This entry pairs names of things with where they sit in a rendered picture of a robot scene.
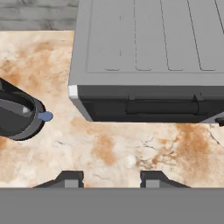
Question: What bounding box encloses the black toaster oven handle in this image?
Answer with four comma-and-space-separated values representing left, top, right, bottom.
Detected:
125, 94, 208, 116

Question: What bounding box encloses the black kettle with blue button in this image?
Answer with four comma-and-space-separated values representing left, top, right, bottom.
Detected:
0, 77, 54, 142

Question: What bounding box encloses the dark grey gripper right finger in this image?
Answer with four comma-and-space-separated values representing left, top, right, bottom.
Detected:
139, 170, 192, 189

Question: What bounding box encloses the grey toaster oven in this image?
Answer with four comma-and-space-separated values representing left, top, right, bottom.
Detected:
67, 0, 224, 127

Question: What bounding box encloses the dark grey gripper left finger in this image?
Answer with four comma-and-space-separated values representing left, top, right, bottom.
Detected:
32, 170, 85, 189

